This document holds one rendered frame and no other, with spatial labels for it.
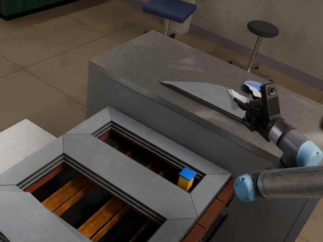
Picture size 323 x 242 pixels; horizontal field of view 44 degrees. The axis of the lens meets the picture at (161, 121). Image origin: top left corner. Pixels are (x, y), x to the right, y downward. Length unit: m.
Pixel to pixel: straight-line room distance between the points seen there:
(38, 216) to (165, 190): 0.52
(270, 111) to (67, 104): 2.59
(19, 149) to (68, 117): 1.46
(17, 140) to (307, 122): 1.43
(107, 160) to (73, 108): 1.79
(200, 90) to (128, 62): 0.44
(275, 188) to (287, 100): 1.19
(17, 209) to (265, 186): 0.95
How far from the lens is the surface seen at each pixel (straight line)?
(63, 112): 3.50
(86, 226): 1.78
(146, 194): 1.69
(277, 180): 1.05
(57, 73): 4.02
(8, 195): 1.68
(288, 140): 1.17
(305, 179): 0.98
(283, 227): 2.01
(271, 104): 1.22
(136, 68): 2.12
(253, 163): 1.85
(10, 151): 2.03
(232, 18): 4.96
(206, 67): 2.27
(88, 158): 1.81
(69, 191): 1.92
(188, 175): 1.78
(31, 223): 1.58
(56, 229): 1.56
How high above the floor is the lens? 2.11
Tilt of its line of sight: 37 degrees down
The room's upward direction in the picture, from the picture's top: 12 degrees clockwise
